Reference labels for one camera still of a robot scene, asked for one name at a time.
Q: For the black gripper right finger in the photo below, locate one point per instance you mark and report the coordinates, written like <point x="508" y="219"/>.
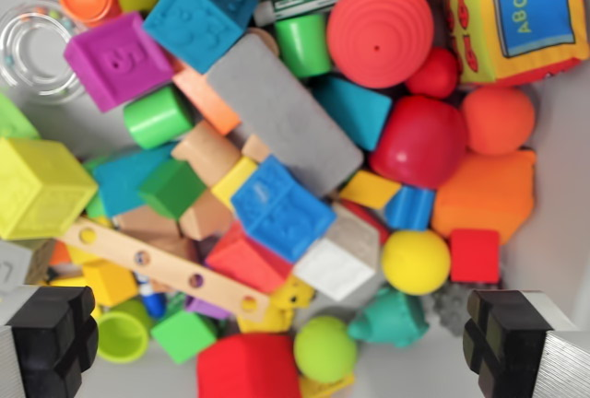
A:
<point x="516" y="342"/>

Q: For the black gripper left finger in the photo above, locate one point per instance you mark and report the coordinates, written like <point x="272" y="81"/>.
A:
<point x="43" y="338"/>

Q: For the grey gear piece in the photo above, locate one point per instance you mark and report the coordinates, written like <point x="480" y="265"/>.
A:
<point x="444" y="310"/>

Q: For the lime green cup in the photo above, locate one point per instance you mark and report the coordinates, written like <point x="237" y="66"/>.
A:
<point x="124" y="335"/>

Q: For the yellow wooden cube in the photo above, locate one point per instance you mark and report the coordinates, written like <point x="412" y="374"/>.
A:
<point x="110" y="283"/>

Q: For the small red cube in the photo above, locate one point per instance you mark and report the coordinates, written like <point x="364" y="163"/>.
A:
<point x="475" y="255"/>

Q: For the blue marker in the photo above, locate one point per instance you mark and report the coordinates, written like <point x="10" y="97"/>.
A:
<point x="154" y="301"/>

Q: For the teal rubber animal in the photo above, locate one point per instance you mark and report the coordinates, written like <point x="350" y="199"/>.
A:
<point x="392" y="319"/>

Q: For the yellow ball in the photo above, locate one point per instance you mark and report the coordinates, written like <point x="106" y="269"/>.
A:
<point x="415" y="262"/>

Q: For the wooden strip with holes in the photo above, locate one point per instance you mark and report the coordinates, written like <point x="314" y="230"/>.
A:
<point x="166" y="264"/>

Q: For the yellow-green rubber cube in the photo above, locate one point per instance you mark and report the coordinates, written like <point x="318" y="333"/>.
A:
<point x="41" y="188"/>

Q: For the orange soft block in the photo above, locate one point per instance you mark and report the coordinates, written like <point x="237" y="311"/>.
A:
<point x="488" y="195"/>

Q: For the purple block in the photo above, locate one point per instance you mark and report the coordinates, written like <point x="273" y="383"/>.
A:
<point x="205" y="308"/>

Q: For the blue plastic cylinder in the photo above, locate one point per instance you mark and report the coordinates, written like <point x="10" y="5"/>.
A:
<point x="410" y="209"/>

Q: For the teal blue wedge block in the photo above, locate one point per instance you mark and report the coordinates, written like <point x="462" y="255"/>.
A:
<point x="120" y="181"/>

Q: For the red wooden block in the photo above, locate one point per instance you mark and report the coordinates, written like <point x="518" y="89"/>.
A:
<point x="373" y="223"/>

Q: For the lime green ball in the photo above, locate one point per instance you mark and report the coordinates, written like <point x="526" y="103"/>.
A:
<point x="325" y="349"/>

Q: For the white grey cube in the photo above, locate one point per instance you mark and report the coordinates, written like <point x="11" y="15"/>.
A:
<point x="341" y="260"/>

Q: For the green wooden cube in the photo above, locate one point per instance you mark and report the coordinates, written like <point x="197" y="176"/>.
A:
<point x="170" y="188"/>

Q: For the yellow flat piece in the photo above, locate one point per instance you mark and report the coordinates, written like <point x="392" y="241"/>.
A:
<point x="322" y="389"/>

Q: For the large red soft cube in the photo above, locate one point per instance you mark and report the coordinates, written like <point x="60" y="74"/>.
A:
<point x="249" y="368"/>

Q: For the yellow flat wooden block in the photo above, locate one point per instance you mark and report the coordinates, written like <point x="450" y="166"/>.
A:
<point x="369" y="188"/>

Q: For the red rubber block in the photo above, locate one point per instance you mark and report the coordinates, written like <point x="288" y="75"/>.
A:
<point x="246" y="260"/>

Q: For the dark red glossy shape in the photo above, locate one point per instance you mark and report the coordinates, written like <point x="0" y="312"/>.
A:
<point x="419" y="142"/>

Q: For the light green rubber block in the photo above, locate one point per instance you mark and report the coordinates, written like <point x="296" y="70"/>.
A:
<point x="14" y="117"/>

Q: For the orange rubber ball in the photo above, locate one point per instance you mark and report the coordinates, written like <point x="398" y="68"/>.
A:
<point x="498" y="119"/>

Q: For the yellow rubber toy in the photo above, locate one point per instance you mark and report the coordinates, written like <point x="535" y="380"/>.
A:
<point x="290" y="299"/>

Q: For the green plastic cylinder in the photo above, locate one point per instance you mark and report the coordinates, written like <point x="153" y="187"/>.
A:
<point x="159" y="117"/>

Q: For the blue rubber cube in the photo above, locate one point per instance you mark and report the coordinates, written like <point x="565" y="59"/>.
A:
<point x="283" y="211"/>

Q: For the teal foam block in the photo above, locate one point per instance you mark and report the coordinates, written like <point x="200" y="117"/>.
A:
<point x="359" y="112"/>

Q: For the small red ball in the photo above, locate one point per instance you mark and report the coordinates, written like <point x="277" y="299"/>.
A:
<point x="435" y="75"/>

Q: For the small natural wooden block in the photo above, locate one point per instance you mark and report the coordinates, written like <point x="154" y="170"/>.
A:
<point x="256" y="148"/>

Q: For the magenta rubber cube number five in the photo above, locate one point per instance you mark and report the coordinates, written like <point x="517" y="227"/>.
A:
<point x="117" y="62"/>

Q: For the orange flat block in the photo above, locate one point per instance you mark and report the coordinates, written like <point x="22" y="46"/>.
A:
<point x="207" y="101"/>

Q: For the fabric ABC cube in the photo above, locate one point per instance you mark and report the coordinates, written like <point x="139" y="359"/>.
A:
<point x="521" y="25"/>

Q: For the grey foam brick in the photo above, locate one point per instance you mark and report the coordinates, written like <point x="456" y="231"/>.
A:
<point x="286" y="112"/>

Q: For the red ridged dome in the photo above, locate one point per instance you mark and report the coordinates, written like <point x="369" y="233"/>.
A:
<point x="380" y="34"/>

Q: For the teal rubber cube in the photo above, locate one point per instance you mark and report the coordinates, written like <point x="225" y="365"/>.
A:
<point x="203" y="11"/>

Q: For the green white marker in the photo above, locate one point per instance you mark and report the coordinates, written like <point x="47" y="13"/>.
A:
<point x="299" y="3"/>

